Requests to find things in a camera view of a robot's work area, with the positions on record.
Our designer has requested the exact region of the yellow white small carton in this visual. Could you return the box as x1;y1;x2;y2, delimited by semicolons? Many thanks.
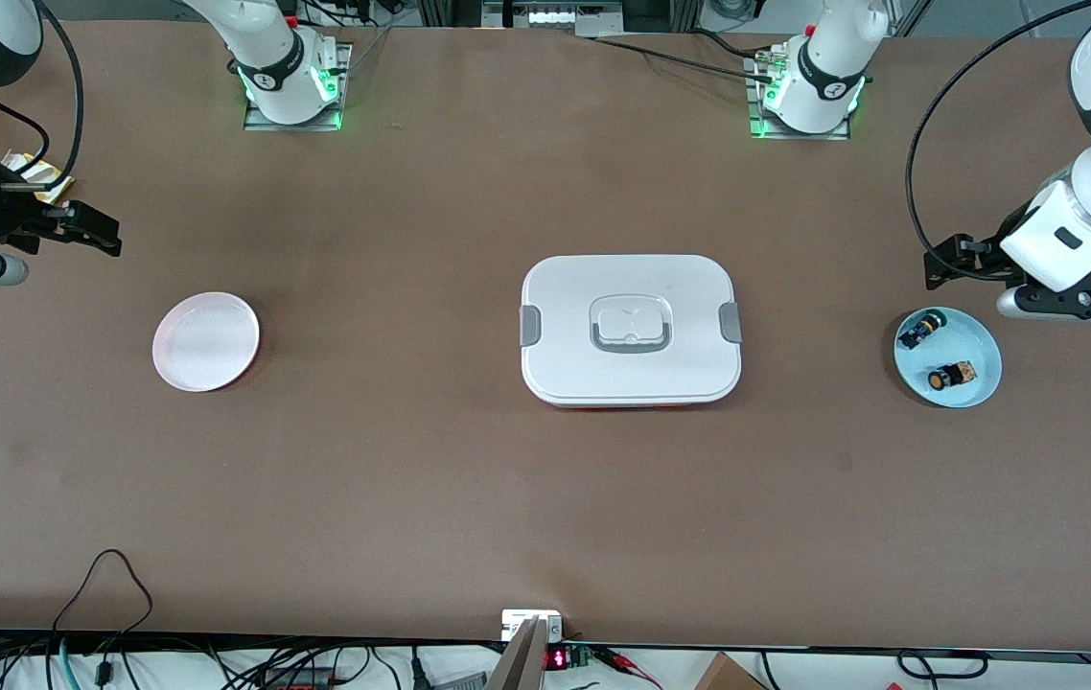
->
4;151;75;204

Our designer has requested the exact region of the black blue small connector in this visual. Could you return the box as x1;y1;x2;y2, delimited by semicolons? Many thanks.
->
898;310;949;350

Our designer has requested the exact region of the light blue round plate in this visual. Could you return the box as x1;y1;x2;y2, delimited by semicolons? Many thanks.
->
894;306;1003;409

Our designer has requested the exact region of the pink round plate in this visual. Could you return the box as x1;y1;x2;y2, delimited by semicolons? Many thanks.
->
152;291;261;393

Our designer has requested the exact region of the white lidded lunch box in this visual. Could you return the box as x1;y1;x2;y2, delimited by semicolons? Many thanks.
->
519;254;743;409

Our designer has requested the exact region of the brown cardboard box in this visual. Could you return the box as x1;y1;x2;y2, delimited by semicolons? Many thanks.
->
694;652;769;690

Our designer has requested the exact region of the white power strip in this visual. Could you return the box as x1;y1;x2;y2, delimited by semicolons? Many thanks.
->
483;0;623;30

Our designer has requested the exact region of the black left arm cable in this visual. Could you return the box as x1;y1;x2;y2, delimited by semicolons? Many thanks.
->
906;0;1091;281

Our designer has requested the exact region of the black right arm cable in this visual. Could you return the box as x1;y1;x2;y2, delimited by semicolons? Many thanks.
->
0;0;86;193

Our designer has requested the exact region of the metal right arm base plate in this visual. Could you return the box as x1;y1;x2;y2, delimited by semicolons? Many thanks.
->
244;43;353;132

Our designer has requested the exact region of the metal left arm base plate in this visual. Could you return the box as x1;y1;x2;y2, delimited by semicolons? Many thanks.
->
747;53;851;142

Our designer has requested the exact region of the black looped table cable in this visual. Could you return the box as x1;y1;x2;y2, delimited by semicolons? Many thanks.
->
52;549;154;638

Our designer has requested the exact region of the black cable to arm base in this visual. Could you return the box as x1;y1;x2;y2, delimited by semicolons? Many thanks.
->
593;29;777;82

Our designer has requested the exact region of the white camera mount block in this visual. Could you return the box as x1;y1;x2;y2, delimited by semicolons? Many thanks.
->
501;609;564;643

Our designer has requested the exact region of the aluminium camera mount bar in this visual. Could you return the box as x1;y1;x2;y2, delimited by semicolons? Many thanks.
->
488;618;546;690

